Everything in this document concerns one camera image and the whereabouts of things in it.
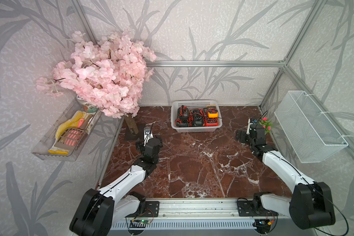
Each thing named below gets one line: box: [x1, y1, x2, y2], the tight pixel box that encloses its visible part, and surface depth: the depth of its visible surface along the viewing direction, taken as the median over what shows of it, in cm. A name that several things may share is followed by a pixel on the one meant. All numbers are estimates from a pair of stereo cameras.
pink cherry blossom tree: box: [35, 31, 156, 119], surface depth 62 cm
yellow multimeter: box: [206, 105, 219, 119], surface depth 98 cm
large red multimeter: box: [202, 117, 219, 127], surface depth 98 cm
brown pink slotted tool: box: [54, 127, 86, 150], surface depth 61 cm
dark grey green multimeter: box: [192, 109, 204, 127], surface depth 99 cm
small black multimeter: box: [177, 104, 189, 121], surface depth 103 cm
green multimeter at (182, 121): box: [175, 116, 189, 128], surface depth 101 cm
